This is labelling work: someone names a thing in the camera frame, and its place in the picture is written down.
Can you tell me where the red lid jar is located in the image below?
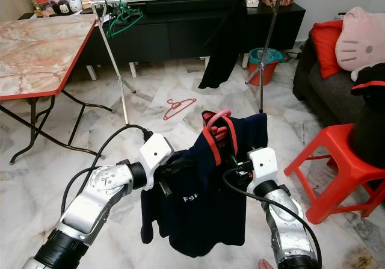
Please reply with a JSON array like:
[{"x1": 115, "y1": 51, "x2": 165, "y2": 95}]
[{"x1": 35, "y1": 0, "x2": 51, "y2": 17}]

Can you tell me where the red cushion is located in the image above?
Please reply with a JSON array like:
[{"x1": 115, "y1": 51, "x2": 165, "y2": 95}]
[{"x1": 311, "y1": 19, "x2": 347, "y2": 79}]

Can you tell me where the navy shirt with red stripe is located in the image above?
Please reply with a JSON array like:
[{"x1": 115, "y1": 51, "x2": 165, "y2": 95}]
[{"x1": 139, "y1": 111, "x2": 269, "y2": 259}]

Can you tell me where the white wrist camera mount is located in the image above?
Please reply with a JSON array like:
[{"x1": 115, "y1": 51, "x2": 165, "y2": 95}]
[
  {"x1": 247, "y1": 147, "x2": 279, "y2": 183},
  {"x1": 139, "y1": 133, "x2": 174, "y2": 175}
]

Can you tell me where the black round doll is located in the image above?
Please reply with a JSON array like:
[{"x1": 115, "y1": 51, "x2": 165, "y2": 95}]
[{"x1": 54, "y1": 0, "x2": 70, "y2": 16}]

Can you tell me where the dark grey sofa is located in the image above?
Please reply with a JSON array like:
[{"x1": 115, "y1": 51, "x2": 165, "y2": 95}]
[{"x1": 292, "y1": 25, "x2": 385, "y2": 126}]

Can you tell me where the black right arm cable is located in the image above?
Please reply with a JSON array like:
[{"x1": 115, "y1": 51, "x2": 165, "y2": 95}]
[{"x1": 221, "y1": 167, "x2": 323, "y2": 264}]

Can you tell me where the red bin with teal bag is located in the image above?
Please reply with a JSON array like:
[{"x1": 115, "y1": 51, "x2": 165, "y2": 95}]
[{"x1": 246, "y1": 47, "x2": 284, "y2": 87}]

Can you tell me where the black shirt with red trim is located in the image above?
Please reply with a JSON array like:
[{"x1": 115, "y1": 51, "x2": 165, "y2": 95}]
[{"x1": 350, "y1": 64, "x2": 385, "y2": 192}]

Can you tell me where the pink cat face pillow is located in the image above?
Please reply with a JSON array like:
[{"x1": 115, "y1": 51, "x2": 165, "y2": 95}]
[{"x1": 334, "y1": 5, "x2": 385, "y2": 73}]

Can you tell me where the plain black garment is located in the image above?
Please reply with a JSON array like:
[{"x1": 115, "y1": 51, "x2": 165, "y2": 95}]
[{"x1": 198, "y1": 0, "x2": 248, "y2": 90}]

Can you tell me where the red plastic clothes hanger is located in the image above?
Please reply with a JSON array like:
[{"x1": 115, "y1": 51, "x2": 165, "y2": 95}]
[
  {"x1": 207, "y1": 108, "x2": 235, "y2": 141},
  {"x1": 162, "y1": 97, "x2": 198, "y2": 122}
]

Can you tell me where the green plastic clothes hanger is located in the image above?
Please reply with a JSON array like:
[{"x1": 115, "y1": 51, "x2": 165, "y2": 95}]
[{"x1": 105, "y1": 0, "x2": 146, "y2": 39}]

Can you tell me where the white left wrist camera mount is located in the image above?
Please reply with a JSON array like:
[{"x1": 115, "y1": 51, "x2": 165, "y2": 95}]
[{"x1": 139, "y1": 133, "x2": 174, "y2": 175}]

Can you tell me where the red plastic stool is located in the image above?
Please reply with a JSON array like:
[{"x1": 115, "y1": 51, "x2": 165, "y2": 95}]
[{"x1": 283, "y1": 123, "x2": 385, "y2": 225}]

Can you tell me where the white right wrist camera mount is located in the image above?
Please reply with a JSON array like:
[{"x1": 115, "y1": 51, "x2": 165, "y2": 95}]
[{"x1": 247, "y1": 147, "x2": 279, "y2": 183}]

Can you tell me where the marble top red edge table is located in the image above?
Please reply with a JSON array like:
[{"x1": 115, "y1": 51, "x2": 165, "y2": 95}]
[{"x1": 0, "y1": 17, "x2": 115, "y2": 165}]

